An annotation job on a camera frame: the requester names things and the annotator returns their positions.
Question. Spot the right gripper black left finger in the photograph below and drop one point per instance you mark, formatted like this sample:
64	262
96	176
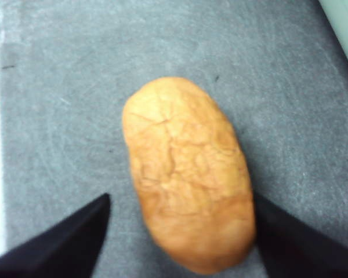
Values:
61	246

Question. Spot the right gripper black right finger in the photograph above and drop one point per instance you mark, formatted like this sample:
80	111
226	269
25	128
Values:
301	249

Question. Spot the brown potato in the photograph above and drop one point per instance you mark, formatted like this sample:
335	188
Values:
188	179

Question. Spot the mint green breakfast machine base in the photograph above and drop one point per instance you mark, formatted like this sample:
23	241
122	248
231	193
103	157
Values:
345	26

